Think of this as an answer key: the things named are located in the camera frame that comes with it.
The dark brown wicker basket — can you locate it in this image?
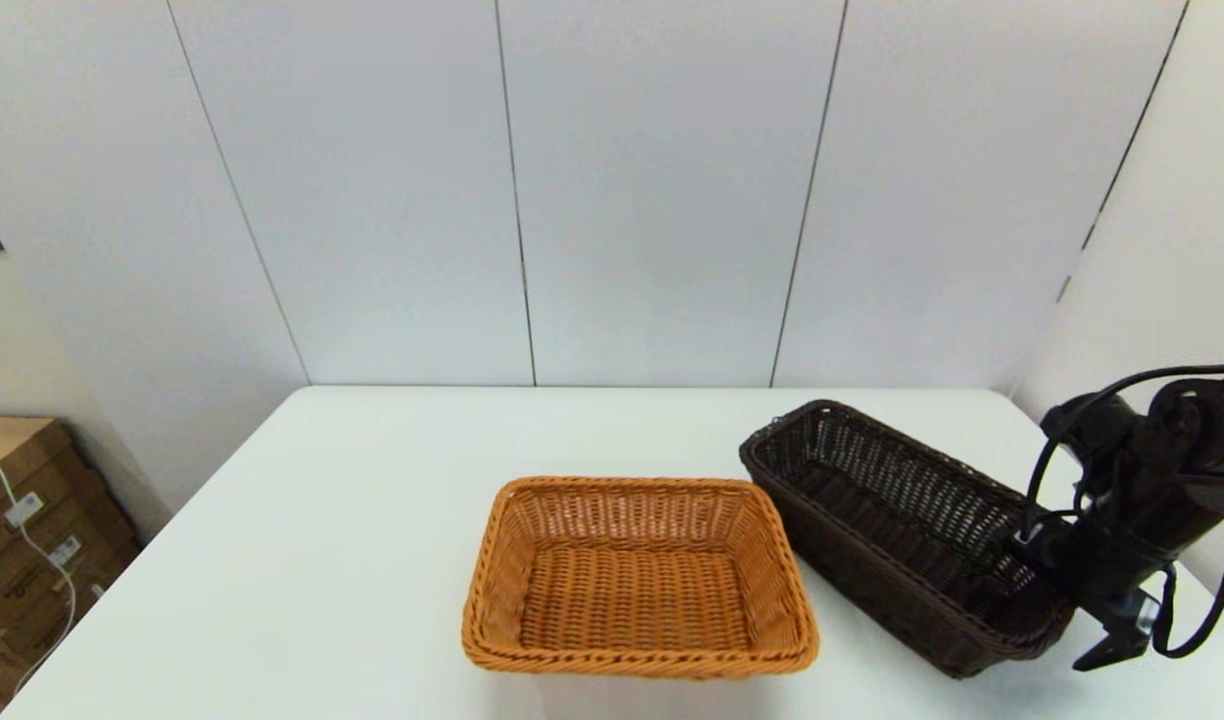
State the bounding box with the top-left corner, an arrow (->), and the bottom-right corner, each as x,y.
738,400 -> 1078,680

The orange wicker basket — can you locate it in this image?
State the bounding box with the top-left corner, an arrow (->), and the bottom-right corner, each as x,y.
461,476 -> 821,681

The printed brown cardboard box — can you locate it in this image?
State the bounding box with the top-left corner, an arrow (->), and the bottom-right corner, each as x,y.
0,470 -> 143,701

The light brown cardboard box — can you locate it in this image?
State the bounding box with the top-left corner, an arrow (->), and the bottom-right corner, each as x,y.
0,418 -> 108,531

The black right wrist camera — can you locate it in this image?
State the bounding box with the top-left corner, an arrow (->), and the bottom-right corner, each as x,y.
1044,393 -> 1138,476

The thin white cable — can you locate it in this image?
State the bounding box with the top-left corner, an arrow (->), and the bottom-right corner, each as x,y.
0,452 -> 79,693

